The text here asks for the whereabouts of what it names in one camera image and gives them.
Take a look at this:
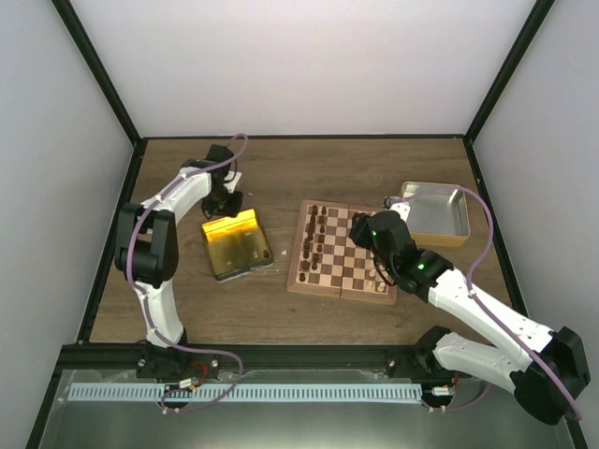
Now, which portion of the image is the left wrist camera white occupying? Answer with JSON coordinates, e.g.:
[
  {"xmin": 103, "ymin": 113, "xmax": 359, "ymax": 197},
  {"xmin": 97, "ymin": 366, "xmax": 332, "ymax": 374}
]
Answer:
[{"xmin": 224, "ymin": 172, "xmax": 242, "ymax": 194}]

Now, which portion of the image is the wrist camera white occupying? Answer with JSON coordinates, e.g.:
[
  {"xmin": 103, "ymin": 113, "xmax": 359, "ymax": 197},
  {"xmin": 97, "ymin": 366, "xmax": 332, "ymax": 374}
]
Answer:
[
  {"xmin": 224, "ymin": 172, "xmax": 242, "ymax": 194},
  {"xmin": 383, "ymin": 196, "xmax": 411, "ymax": 222}
]

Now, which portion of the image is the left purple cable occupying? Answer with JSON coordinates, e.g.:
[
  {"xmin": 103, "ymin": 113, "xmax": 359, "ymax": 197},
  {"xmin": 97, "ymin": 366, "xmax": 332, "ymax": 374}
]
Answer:
[{"xmin": 125, "ymin": 133, "xmax": 249, "ymax": 415}]

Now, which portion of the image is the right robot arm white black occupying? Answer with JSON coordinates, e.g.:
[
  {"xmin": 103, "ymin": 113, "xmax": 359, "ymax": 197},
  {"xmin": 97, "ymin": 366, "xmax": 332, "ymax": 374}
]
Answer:
[{"xmin": 349, "ymin": 210, "xmax": 591, "ymax": 425}]

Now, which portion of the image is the purple cable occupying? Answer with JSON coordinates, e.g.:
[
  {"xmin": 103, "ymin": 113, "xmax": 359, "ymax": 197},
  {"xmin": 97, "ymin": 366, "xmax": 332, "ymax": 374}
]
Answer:
[
  {"xmin": 125, "ymin": 133, "xmax": 249, "ymax": 415},
  {"xmin": 397, "ymin": 184, "xmax": 584, "ymax": 422}
]

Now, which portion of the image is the gold tin with dark pieces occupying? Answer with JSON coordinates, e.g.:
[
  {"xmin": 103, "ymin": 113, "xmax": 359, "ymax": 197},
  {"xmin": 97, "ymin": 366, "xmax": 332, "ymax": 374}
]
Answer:
[{"xmin": 200, "ymin": 209, "xmax": 274, "ymax": 282}]

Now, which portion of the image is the wooden chess board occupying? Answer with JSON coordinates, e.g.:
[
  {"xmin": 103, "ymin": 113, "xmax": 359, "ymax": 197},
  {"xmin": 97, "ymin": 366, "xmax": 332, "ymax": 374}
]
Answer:
[{"xmin": 286, "ymin": 199, "xmax": 397, "ymax": 306}]

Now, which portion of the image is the silver tin yellow rim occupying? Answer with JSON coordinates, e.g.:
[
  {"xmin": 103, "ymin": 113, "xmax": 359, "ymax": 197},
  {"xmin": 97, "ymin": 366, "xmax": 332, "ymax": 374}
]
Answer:
[{"xmin": 401, "ymin": 181, "xmax": 471, "ymax": 247}]

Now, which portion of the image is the row of white chess pieces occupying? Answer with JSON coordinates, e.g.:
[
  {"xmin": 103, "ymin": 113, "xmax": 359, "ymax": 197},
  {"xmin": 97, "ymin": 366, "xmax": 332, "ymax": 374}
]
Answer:
[{"xmin": 364, "ymin": 256, "xmax": 389, "ymax": 295}]

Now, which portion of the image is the light blue cable duct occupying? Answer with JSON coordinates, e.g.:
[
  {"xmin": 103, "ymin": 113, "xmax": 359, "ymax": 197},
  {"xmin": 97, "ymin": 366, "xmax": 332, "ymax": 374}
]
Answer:
[{"xmin": 67, "ymin": 383, "xmax": 422, "ymax": 404}]

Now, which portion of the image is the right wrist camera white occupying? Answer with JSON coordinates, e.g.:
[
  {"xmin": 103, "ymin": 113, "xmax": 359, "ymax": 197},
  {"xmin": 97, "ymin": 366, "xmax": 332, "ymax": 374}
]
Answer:
[{"xmin": 383, "ymin": 196, "xmax": 411, "ymax": 222}]

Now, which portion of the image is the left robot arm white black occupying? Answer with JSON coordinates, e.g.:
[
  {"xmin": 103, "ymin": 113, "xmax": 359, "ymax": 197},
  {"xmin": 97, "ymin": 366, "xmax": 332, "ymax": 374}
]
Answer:
[{"xmin": 114, "ymin": 144, "xmax": 243, "ymax": 378}]

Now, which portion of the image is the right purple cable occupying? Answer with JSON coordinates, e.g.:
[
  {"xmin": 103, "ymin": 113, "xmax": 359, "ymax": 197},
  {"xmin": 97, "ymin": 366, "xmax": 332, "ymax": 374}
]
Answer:
[{"xmin": 397, "ymin": 184, "xmax": 584, "ymax": 422}]

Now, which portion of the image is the black aluminium frame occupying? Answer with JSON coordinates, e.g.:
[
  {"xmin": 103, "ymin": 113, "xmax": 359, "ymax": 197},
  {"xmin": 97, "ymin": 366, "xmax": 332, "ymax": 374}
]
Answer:
[{"xmin": 25, "ymin": 0, "xmax": 589, "ymax": 449}]

